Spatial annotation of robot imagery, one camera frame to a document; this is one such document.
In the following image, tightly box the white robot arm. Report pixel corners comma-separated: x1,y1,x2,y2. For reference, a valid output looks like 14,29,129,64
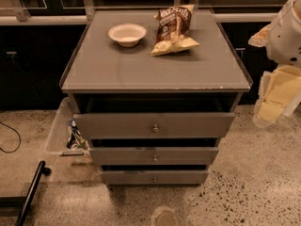
248,0,301,128

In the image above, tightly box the black floor cable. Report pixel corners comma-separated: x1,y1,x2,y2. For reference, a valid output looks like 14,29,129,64
0,121,22,153

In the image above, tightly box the brown chip bag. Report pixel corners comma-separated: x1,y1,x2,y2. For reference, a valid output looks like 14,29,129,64
150,5,199,57

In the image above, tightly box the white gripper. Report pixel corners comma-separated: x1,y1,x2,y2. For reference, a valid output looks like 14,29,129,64
248,24,301,128

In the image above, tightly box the white paper bowl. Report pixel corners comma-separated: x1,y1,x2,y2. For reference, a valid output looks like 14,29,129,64
108,24,147,47

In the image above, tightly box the grey top drawer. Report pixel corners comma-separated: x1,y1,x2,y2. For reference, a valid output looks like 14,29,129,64
73,113,234,139

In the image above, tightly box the black metal bar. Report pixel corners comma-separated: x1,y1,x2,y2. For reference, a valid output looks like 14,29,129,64
0,161,51,226

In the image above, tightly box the grey middle drawer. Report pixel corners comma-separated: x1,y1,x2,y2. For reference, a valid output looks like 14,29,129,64
89,147,218,166

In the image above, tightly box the grey drawer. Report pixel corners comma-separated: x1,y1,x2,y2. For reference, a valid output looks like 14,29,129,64
73,113,234,139
89,147,218,166
101,170,209,186

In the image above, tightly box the grey drawer cabinet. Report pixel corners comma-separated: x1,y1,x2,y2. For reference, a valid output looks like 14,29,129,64
60,10,252,172

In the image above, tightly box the grey bottom drawer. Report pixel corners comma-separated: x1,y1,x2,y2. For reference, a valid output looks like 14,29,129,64
101,170,209,186

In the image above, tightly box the metal railing frame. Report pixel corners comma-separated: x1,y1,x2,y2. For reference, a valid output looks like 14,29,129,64
0,0,301,26

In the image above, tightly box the clear plastic bin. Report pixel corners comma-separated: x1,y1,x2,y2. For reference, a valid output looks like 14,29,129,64
45,97,88,156

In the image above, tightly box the crumpled wrapper in bin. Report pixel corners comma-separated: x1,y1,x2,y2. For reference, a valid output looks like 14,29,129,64
66,120,87,150

